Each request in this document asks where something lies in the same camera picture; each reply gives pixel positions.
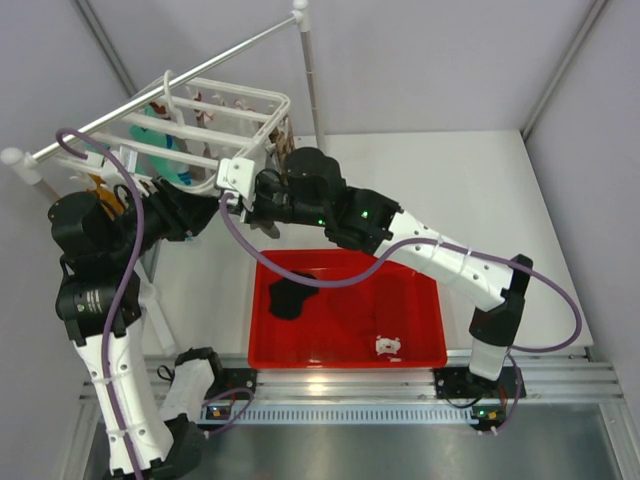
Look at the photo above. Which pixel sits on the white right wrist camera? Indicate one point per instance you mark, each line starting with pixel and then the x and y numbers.
pixel 238 176

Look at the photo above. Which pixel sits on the teal patterned sock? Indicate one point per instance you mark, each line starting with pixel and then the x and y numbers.
pixel 172 171

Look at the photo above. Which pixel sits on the mustard yellow sock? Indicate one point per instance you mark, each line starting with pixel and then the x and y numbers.
pixel 107 197

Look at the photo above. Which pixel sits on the white sock with red trim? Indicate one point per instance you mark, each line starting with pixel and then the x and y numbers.
pixel 218 121

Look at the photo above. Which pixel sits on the aluminium rail base frame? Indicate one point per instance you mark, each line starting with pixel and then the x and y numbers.
pixel 411 396

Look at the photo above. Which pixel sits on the brown argyle sock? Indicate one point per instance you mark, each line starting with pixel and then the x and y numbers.
pixel 282 139

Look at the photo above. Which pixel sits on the black sock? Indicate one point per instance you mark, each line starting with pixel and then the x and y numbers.
pixel 287 298

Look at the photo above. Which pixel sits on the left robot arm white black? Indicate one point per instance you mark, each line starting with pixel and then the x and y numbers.
pixel 99 304

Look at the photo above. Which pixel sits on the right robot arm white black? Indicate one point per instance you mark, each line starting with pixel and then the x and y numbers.
pixel 312 192

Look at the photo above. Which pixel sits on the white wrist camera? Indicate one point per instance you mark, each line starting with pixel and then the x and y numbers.
pixel 126 156
pixel 238 176

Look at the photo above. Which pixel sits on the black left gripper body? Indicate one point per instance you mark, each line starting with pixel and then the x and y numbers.
pixel 159 219

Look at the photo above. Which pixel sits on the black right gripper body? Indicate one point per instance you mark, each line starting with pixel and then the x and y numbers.
pixel 275 204

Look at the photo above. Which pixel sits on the grey sock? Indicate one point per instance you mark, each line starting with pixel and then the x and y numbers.
pixel 268 228

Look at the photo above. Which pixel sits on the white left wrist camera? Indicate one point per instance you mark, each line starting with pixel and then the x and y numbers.
pixel 126 156

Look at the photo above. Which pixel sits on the red plastic bin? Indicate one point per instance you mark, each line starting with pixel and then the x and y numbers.
pixel 338 327

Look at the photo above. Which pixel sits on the metal and white drying rack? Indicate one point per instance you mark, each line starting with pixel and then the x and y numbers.
pixel 266 107

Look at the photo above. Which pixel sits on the white plastic sock hanger frame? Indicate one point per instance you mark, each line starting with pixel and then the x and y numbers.
pixel 89 162

